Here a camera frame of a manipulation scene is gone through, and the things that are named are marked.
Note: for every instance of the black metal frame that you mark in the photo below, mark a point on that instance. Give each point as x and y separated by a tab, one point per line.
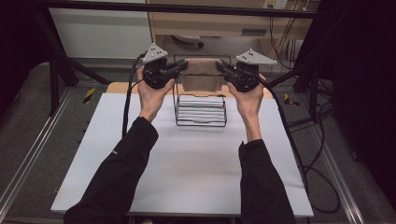
186	8

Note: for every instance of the yellow black floor tape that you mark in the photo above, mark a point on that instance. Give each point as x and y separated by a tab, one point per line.
89	95
291	100

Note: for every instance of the office chair base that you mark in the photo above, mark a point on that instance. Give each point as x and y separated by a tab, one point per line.
188	39

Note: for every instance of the white table mat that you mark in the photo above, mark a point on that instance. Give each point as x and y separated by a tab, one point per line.
193	155

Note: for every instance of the brown towel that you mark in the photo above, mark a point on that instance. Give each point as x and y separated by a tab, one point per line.
201	74

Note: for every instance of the person's left hand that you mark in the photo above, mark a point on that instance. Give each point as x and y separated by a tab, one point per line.
152	99

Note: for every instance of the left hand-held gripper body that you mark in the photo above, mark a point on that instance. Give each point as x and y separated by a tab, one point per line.
157	73

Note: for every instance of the white cabinet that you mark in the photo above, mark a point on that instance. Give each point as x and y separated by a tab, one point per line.
102	34

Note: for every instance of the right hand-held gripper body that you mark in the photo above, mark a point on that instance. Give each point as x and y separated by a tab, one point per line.
246	76

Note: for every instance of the person's right hand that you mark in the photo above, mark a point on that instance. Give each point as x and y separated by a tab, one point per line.
249	104

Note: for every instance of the aluminium floor rail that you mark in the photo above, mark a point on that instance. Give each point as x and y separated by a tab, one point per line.
339	180
34	149

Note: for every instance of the black curtain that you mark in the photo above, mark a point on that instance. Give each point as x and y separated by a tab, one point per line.
364	77

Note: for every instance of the white power strip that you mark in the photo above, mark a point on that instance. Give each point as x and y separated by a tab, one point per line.
275	3

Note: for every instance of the light wooden desk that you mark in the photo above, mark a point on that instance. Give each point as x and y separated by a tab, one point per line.
218	25

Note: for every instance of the wooden table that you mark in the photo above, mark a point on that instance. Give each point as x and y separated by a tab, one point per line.
124	88

